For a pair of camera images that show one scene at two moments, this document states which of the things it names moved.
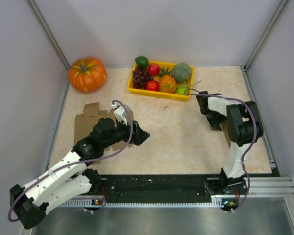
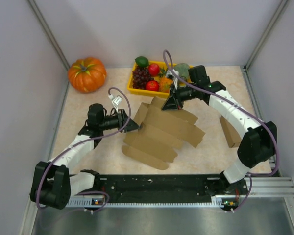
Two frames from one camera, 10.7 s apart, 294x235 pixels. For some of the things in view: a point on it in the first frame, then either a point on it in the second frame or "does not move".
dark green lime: x=142 y=61 does not move
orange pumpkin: x=86 y=74 does not move
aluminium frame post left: x=48 y=32 does not move
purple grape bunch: x=140 y=76 does not move
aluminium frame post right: x=282 y=5 does not move
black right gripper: x=214 y=124 to x=173 y=102
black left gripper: x=139 y=135 to x=122 y=118
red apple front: x=152 y=85 does not move
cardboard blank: x=84 y=124 to x=162 y=132
